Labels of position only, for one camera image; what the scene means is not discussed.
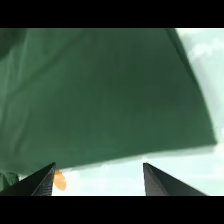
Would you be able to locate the dark green shirt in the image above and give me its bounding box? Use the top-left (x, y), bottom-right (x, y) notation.
top-left (0, 28), bottom-right (218, 188)

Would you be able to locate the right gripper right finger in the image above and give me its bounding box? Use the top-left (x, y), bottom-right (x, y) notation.
top-left (142, 162), bottom-right (207, 197)

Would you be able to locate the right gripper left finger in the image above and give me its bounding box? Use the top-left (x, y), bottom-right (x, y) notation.
top-left (0, 162), bottom-right (57, 197)

